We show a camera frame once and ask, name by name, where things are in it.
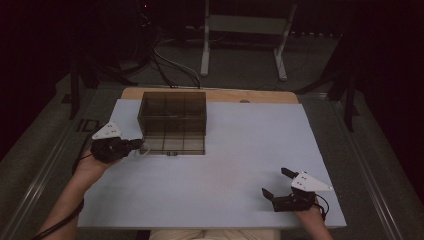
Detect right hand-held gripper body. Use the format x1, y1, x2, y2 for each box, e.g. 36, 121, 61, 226
272, 171, 334, 213

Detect dark transparent drawer box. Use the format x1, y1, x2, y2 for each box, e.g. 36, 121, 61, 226
137, 91, 208, 137

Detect bundle of floor cables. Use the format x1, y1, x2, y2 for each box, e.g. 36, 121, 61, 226
151, 36, 203, 90

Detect person's right hand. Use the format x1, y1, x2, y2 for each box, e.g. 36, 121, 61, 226
293, 204, 325, 224

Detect dark transparent drawer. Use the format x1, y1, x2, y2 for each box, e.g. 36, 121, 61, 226
141, 133, 206, 157

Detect black stand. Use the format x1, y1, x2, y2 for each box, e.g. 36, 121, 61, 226
61, 56, 139, 121
294, 29, 363, 133

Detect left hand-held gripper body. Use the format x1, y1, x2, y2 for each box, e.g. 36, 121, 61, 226
90, 121, 133, 164

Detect white table cover board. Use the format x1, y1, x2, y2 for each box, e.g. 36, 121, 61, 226
77, 98, 348, 230

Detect person's left hand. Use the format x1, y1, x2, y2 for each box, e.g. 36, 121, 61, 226
73, 148, 117, 184

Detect person's beige trousers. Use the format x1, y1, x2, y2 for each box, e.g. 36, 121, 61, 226
148, 228, 281, 240

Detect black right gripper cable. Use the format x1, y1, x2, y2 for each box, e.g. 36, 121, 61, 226
313, 194, 331, 222

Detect white metal stand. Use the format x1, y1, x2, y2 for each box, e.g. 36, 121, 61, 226
199, 0, 298, 82

